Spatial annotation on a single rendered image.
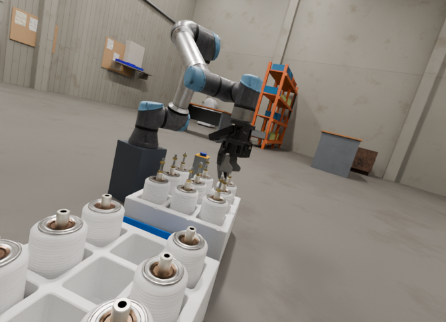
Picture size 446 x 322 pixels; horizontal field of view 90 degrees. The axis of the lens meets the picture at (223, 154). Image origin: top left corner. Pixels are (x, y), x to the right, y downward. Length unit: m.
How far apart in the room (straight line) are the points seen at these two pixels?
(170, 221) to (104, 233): 0.27
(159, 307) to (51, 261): 0.23
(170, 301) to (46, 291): 0.22
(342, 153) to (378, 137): 3.75
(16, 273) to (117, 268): 0.19
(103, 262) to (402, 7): 10.04
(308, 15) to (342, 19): 1.21
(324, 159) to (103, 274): 5.04
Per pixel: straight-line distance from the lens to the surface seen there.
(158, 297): 0.44
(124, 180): 1.24
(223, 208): 0.81
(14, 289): 0.52
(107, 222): 0.63
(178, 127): 1.25
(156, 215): 0.85
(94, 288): 0.66
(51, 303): 0.55
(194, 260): 0.54
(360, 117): 9.00
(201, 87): 0.77
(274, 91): 6.38
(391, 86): 9.26
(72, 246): 0.56
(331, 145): 5.36
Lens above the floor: 0.54
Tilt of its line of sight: 9 degrees down
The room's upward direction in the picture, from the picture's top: 15 degrees clockwise
